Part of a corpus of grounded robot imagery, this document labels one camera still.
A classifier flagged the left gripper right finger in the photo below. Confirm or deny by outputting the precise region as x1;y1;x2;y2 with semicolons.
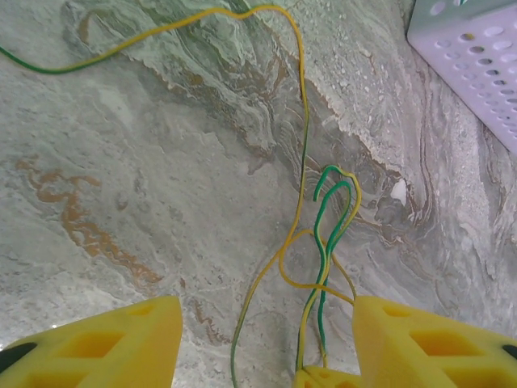
353;294;517;388

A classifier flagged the purple plastic basket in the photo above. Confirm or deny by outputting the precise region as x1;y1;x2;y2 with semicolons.
406;0;517;157

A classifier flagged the yellow-green cable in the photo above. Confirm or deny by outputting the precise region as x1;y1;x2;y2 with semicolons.
278;164;364;371
0;3;312;388

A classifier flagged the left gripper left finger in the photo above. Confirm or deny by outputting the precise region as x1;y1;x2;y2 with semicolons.
0;294;185;388

